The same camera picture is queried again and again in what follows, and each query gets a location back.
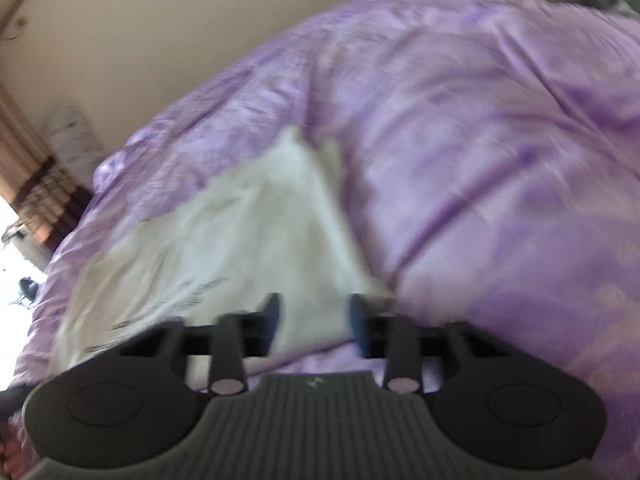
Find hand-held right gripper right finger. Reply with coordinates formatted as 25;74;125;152
348;292;506;395

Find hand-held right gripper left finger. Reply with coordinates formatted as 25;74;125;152
117;292;282;396

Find white printed sweatshirt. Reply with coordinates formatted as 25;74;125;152
54;125;397;378

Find purple blanket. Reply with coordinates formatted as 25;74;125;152
12;0;640;471

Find brown patterned curtain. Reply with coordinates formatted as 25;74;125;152
0;85;96;257

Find white patterned hanging cloth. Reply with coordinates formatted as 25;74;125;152
45;105;99;172

